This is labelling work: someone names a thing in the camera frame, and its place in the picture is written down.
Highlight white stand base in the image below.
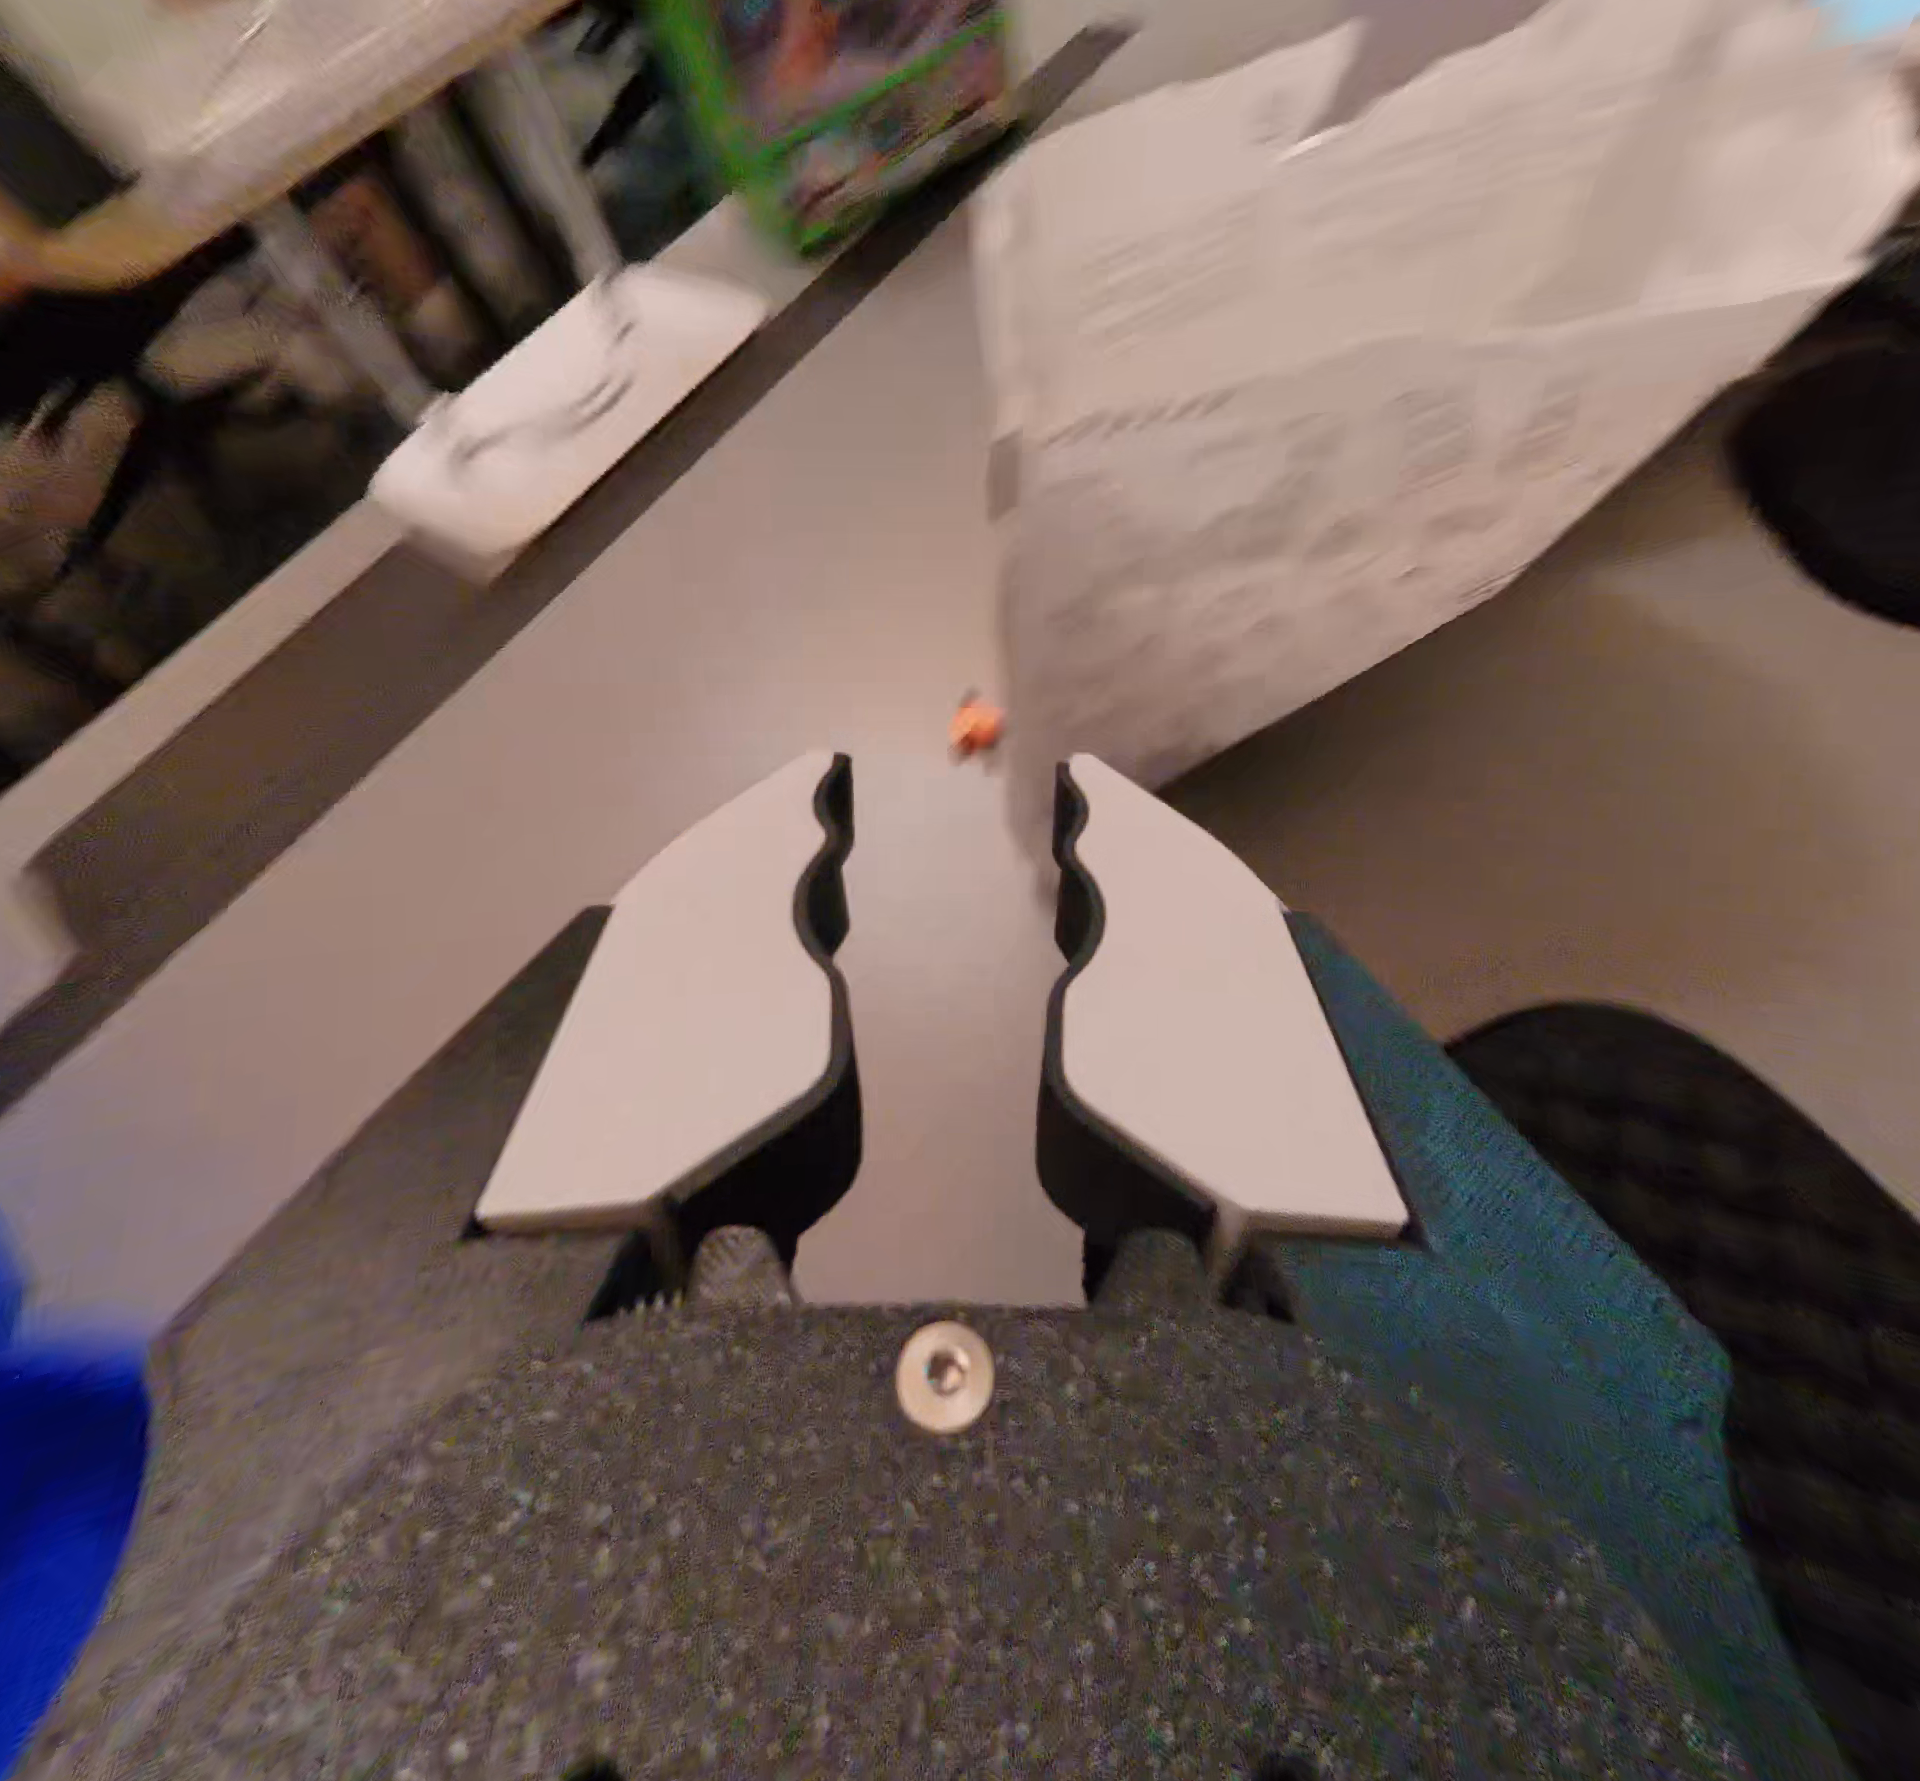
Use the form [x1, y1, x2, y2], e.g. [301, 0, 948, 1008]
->
[0, 0, 776, 593]

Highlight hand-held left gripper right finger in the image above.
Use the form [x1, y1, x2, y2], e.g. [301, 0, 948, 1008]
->
[1036, 753, 1411, 1301]

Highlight white paper bag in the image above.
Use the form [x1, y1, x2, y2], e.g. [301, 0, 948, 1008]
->
[966, 0, 1920, 900]

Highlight black wrist rest pad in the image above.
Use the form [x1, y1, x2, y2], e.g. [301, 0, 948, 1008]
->
[1446, 317, 1920, 1781]

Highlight lego set box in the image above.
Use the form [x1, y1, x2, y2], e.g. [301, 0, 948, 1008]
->
[627, 0, 1026, 262]

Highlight blue plastic bin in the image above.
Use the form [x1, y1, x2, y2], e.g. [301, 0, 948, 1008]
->
[0, 1209, 154, 1771]

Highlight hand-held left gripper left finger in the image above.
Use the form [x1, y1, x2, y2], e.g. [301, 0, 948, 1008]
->
[471, 749, 866, 1301]

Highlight lego instruction booklet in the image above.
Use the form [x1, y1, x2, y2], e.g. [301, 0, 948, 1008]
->
[0, 0, 560, 180]

